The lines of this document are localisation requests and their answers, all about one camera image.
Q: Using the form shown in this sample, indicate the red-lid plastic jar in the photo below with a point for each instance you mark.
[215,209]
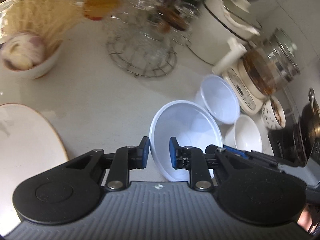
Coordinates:
[100,2]

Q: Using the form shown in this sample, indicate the white kettle base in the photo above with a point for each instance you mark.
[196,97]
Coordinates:
[240,90]

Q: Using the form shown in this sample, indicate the black gas stove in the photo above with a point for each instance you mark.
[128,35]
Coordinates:
[287,142]

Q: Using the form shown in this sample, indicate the dried noodle bundle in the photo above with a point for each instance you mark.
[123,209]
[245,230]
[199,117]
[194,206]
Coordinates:
[45,10]

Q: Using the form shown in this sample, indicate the pale blue bowl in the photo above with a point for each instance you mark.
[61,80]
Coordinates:
[220,97]
[190,125]

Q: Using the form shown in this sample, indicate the garlic bulbs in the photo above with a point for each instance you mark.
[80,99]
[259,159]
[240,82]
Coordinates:
[22,50]

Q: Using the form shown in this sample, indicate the glass kettle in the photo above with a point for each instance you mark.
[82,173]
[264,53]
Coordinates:
[272,62]

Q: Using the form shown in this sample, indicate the stack of glass cups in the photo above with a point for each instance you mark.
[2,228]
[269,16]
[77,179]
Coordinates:
[140,37]

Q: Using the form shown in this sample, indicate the person's right hand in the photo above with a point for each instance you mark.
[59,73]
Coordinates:
[303,220]

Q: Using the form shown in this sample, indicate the plain white bowl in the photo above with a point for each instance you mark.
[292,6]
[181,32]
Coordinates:
[246,135]

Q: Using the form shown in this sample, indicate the white leaf-print plate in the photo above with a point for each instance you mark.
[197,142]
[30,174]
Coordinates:
[25,135]

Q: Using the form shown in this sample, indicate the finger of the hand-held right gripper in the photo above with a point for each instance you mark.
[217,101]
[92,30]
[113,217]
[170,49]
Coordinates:
[262,161]
[236,152]

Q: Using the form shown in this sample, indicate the dark metal cooking pot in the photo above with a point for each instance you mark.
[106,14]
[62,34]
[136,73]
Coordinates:
[311,122]

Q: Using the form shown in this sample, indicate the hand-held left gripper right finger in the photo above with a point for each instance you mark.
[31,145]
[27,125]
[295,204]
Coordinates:
[173,152]

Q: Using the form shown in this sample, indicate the white garlic bowl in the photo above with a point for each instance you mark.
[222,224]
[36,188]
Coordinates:
[42,67]

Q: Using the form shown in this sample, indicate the small patterned bowl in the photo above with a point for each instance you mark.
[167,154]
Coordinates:
[268,118]

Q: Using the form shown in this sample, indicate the white electric pot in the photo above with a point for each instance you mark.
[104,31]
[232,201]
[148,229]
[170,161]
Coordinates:
[215,30]

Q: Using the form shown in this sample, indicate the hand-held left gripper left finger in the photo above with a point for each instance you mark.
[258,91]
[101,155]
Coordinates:
[144,152]

